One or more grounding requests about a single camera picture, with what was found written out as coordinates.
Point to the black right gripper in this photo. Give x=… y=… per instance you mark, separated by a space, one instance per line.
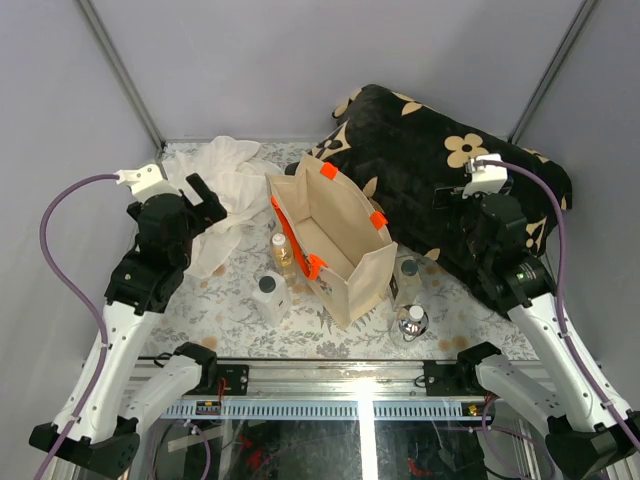
x=447 y=197

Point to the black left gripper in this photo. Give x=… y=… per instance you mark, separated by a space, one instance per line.
x=207 y=212

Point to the clear square bottle black cap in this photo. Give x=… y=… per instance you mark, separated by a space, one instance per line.
x=405 y=284

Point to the beige canvas bag orange handles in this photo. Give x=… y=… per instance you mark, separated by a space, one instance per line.
x=340 y=242

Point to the clear bottle yellow liquid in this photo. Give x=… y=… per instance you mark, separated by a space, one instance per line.
x=284 y=258

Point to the round silver bottle white cap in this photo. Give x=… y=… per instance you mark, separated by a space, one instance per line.
x=412 y=322

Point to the white bottle black cap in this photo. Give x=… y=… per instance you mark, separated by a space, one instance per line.
x=271 y=298

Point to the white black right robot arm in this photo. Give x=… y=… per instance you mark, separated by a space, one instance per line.
x=586 y=424

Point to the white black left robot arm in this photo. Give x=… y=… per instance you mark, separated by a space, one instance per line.
x=98 y=429

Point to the white crumpled cloth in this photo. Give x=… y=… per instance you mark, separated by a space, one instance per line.
x=233 y=170

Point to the black floral plush blanket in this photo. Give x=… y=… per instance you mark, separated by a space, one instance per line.
x=410 y=161

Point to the floral patterned tablecloth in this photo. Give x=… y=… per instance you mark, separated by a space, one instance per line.
x=219 y=313

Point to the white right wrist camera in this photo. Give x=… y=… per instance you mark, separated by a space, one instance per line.
x=487 y=175

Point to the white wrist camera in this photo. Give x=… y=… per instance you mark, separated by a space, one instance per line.
x=487 y=175
x=145 y=182

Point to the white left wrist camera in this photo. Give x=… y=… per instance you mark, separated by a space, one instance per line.
x=145 y=182

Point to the left aluminium corner post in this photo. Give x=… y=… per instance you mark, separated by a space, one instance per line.
x=96 y=26

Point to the aluminium corner post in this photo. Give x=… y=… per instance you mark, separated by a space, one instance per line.
x=571 y=36
x=96 y=26

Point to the aluminium frame rail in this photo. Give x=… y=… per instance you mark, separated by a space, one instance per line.
x=308 y=390

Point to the right aluminium corner post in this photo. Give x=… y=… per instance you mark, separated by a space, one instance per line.
x=571 y=36

